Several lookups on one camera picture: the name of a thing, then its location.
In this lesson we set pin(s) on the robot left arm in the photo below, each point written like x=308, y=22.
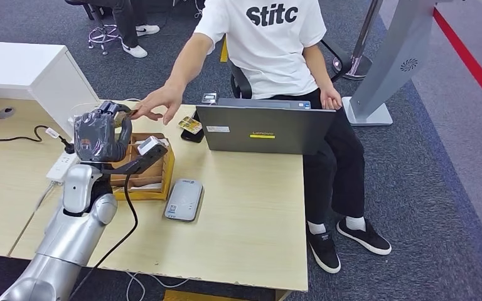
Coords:
x=74, y=224

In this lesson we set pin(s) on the light wooden desk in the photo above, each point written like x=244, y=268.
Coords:
x=241, y=216

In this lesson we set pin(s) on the silver kiosk stand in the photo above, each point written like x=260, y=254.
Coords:
x=395, y=62

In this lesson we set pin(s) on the white power strip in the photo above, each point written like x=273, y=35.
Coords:
x=61, y=167

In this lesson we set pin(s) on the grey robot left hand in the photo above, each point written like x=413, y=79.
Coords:
x=97, y=137

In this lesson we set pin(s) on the chrome stanchion pole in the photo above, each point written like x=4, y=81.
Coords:
x=359, y=62

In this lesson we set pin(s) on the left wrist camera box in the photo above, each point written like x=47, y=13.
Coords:
x=148, y=146

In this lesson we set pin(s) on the person's left hand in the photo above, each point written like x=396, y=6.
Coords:
x=330, y=98

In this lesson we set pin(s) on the white cabinet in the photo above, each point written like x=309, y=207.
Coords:
x=29, y=70

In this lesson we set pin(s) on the red floor tape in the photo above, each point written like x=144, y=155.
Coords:
x=469, y=62

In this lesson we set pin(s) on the white key card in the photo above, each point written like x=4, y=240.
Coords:
x=141, y=187

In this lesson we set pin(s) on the small grey device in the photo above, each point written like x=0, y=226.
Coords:
x=209, y=98

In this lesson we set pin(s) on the person with white shoes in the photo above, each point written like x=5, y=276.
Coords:
x=124, y=25

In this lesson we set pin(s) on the yellow wooden panel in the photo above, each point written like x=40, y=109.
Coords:
x=199, y=295

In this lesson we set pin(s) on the ID card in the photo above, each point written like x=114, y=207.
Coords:
x=131, y=112

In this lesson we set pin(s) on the person's left forearm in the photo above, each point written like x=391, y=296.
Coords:
x=319, y=70

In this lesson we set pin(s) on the black smartphone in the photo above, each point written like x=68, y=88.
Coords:
x=192, y=136

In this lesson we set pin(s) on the grey desk grommet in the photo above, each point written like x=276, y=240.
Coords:
x=5, y=112

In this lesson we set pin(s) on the person's right forearm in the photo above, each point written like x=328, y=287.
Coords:
x=183, y=70

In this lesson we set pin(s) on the grey card reader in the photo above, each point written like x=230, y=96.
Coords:
x=184, y=200

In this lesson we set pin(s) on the grey Lenovo laptop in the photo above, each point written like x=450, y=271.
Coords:
x=266, y=128

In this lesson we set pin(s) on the person's right hand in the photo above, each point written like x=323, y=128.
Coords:
x=162, y=99

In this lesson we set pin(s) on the yellow patterned card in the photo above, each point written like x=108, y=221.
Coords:
x=190, y=125

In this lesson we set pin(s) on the chrome base stool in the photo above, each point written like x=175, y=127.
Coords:
x=103, y=35

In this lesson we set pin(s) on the yellow wooden card box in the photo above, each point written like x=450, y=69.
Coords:
x=164, y=174

